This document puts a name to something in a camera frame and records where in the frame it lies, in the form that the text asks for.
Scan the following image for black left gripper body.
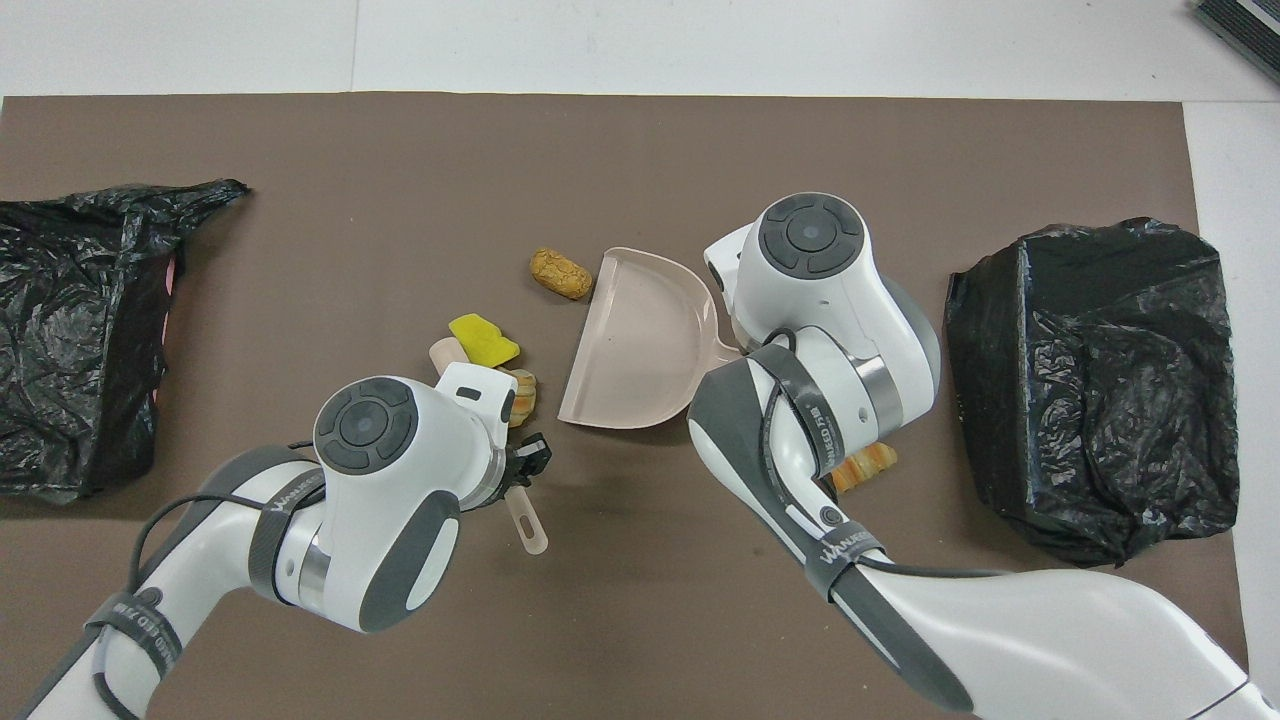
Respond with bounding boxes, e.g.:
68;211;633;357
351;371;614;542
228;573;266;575
502;444;538;502

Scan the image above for beige brush black bristles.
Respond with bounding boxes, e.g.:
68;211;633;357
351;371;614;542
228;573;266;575
429;337;550;556

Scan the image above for plain yellow sponge piece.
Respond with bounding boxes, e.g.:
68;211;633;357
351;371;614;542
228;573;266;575
448;314;521;367

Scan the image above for beige plastic dustpan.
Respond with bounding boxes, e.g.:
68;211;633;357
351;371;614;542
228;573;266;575
557;247;746;431

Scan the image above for brown toy potato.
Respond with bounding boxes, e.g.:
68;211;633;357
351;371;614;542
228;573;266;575
529;247;593;301

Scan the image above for pink bin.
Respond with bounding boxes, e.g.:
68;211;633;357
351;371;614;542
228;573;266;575
150;255;183;403

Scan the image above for black bag over pink bin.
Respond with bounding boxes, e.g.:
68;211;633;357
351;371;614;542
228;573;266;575
0;179;251;504

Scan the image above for black bag lined bin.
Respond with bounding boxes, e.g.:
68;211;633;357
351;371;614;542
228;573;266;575
944;217;1241;569

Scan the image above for brown table mat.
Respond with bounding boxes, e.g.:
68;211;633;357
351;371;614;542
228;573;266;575
0;93;1256;720

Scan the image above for orange striped toy croissant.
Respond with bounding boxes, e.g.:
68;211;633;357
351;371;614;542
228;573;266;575
830;443;898;495

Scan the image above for dark grey ribbed device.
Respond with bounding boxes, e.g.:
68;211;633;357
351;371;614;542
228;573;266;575
1190;0;1280;59

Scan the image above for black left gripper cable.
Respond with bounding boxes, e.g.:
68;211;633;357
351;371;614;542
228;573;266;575
130;440;331;601

